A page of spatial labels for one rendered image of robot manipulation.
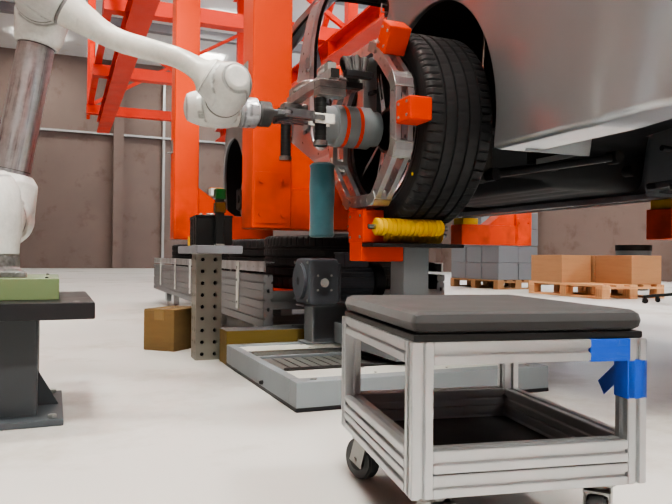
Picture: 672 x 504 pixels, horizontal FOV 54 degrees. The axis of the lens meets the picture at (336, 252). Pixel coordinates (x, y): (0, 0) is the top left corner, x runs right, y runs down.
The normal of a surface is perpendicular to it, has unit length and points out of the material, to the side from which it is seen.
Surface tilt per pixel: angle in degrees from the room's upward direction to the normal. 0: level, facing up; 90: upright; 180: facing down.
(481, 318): 67
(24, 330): 90
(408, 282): 90
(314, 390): 90
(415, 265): 90
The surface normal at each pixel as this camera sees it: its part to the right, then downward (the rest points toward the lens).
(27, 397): 0.39, 0.00
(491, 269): -0.90, -0.01
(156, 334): -0.36, -0.01
